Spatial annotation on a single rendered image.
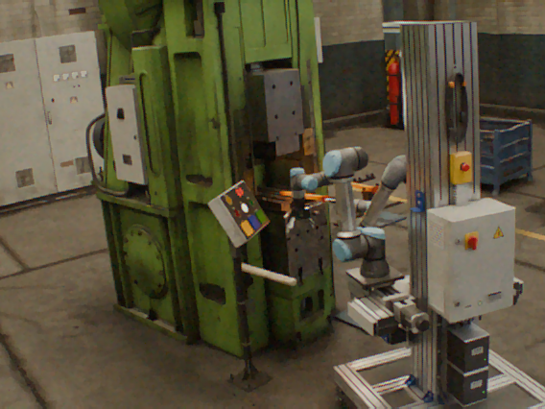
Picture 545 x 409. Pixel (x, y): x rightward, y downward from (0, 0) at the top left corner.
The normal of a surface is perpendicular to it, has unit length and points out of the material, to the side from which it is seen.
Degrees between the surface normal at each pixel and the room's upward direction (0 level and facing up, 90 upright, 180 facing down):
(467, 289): 93
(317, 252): 90
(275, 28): 90
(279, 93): 90
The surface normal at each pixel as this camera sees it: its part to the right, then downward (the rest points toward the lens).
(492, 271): 0.33, 0.23
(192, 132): -0.71, 0.23
